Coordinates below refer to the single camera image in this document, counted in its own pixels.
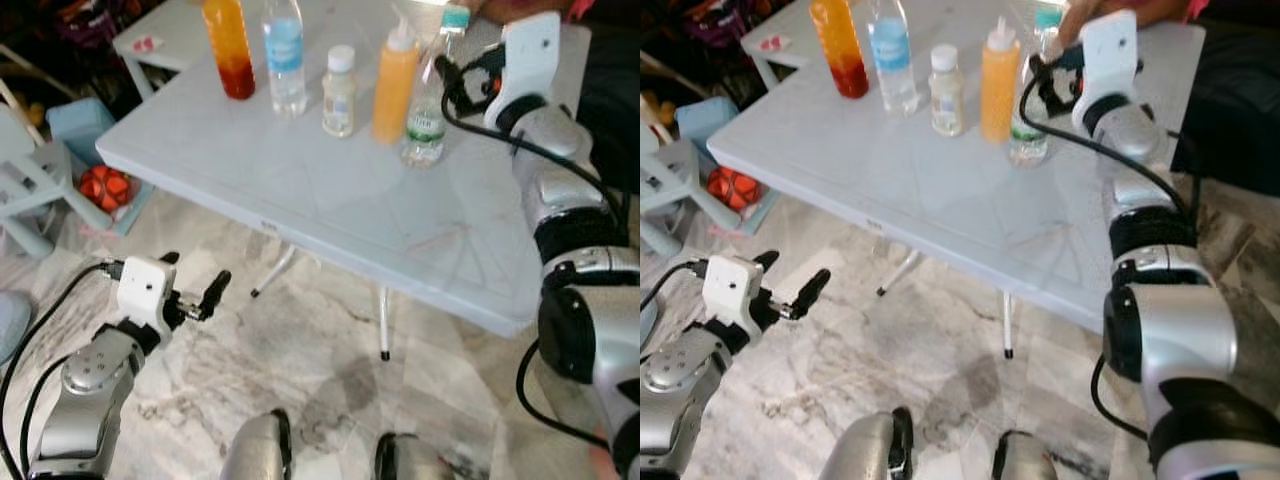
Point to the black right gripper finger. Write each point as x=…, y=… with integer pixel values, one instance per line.
x=450, y=75
x=1044, y=85

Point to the clear bottle teal cap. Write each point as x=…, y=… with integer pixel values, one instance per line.
x=424, y=135
x=1028, y=140

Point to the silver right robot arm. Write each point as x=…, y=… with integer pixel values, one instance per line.
x=1170, y=330
x=590, y=340

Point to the orange squeeze bottle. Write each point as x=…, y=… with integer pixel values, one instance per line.
x=1000, y=90
x=395, y=90

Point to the white table leg black foot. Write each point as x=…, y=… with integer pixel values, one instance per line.
x=384, y=320
x=900, y=272
x=275, y=270
x=1010, y=325

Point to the person's hand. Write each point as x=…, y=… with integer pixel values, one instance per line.
x=500, y=8
x=1090, y=12

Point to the red ball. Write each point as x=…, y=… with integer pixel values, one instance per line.
x=735, y=188
x=105, y=188

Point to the small clear bottle white cap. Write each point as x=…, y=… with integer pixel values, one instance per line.
x=946, y=100
x=339, y=100

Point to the white plastic chair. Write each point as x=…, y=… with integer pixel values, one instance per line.
x=30, y=180
x=665, y=180

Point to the black sofa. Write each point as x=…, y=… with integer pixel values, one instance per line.
x=612, y=100
x=1230, y=100

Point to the clear water bottle blue label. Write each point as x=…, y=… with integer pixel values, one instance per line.
x=285, y=60
x=892, y=55

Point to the light blue box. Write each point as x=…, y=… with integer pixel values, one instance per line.
x=80, y=125
x=705, y=118

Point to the silver left robot leg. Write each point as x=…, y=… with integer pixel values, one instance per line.
x=255, y=450
x=865, y=450

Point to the silver robot leg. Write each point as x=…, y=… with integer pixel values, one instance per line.
x=255, y=450
x=1025, y=460
x=865, y=450
x=410, y=460

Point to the orange and red juice bottle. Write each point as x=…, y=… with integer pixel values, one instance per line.
x=230, y=55
x=840, y=50

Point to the small red and white item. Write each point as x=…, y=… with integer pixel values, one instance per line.
x=772, y=43
x=146, y=44

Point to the small white side table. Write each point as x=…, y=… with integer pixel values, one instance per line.
x=790, y=30
x=170, y=30

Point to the silver right robot leg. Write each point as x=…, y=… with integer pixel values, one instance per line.
x=410, y=460
x=1025, y=460

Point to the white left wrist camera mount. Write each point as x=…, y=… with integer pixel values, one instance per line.
x=730, y=290
x=145, y=290

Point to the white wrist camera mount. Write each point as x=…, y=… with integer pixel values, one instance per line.
x=730, y=290
x=1110, y=55
x=530, y=60
x=145, y=290

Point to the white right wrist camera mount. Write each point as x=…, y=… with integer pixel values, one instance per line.
x=1110, y=55
x=530, y=60

